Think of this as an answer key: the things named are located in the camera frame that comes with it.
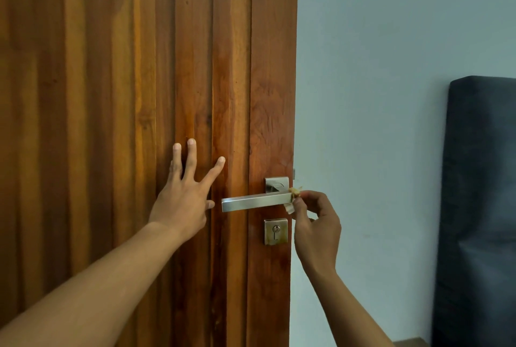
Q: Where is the person's left hand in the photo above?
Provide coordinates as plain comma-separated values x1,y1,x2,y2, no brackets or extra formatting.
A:
148,139,226,243

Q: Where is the person's right hand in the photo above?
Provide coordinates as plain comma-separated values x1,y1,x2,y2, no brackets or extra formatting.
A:
291,190,343,277

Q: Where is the small beige cleaning cloth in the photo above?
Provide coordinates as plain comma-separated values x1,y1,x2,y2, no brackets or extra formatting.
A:
284,186,303,214

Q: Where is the brown wooden door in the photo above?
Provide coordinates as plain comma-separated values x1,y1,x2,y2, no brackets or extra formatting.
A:
0,0,299,347

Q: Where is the person's right forearm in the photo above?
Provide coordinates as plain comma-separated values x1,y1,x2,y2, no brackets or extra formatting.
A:
302,267,396,347

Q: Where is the person's left forearm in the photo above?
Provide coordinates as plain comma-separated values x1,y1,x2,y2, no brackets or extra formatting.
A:
0,221,183,347

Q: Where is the silver keyhole plate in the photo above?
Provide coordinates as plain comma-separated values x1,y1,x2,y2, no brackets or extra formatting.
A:
264,218,289,246

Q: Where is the dark grey upholstered headboard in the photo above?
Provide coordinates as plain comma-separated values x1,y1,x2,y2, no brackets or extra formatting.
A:
431,75,516,347

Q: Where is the silver lever door handle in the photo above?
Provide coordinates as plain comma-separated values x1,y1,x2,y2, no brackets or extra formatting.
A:
221,176,294,213

